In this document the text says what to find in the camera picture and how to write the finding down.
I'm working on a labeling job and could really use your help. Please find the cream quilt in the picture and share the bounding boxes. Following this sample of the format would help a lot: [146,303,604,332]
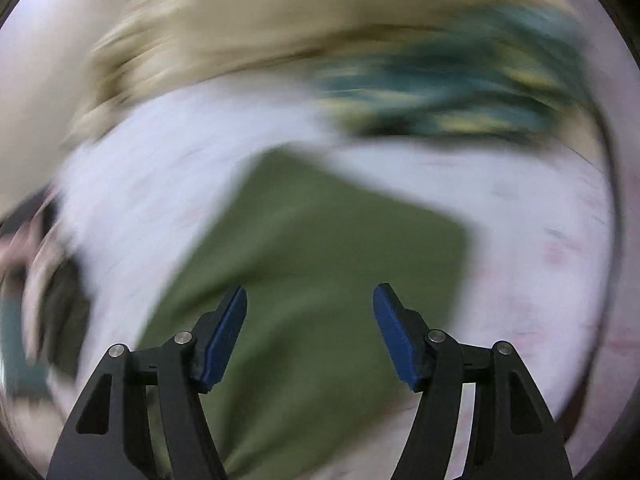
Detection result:
[67,0,567,145]

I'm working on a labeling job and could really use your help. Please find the green pants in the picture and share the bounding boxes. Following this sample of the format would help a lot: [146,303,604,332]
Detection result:
[141,150,469,479]

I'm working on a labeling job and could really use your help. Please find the teal yellow patterned cloth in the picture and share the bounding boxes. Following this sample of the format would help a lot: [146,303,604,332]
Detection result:
[314,6,590,144]

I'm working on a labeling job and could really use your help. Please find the white floral bed sheet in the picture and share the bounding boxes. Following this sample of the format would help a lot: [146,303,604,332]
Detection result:
[56,74,612,479]

